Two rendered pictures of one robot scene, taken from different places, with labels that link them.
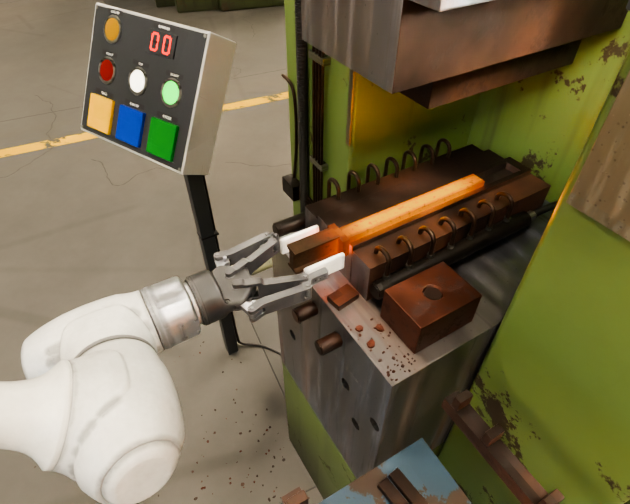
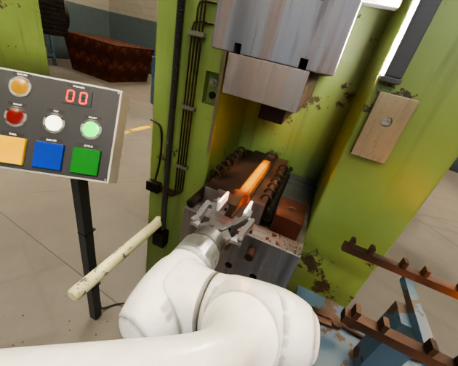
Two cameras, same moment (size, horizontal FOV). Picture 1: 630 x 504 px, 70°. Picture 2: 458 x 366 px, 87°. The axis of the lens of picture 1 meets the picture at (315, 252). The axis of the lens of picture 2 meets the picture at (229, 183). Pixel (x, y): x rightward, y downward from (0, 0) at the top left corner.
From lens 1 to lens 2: 0.44 m
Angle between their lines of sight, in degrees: 37
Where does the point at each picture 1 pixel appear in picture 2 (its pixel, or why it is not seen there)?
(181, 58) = (98, 107)
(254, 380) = not seen: hidden behind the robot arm
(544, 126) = (275, 138)
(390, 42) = (298, 90)
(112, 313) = (188, 264)
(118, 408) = (287, 301)
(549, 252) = (338, 176)
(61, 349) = (174, 302)
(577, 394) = (352, 233)
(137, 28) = (49, 86)
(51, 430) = (270, 335)
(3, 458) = not seen: outside the picture
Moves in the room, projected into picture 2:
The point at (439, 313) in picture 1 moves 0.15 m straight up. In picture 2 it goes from (302, 216) to (321, 173)
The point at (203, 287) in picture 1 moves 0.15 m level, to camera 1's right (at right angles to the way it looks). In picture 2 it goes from (214, 234) to (263, 217)
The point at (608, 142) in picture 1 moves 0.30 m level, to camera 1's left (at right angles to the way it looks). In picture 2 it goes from (368, 127) to (299, 131)
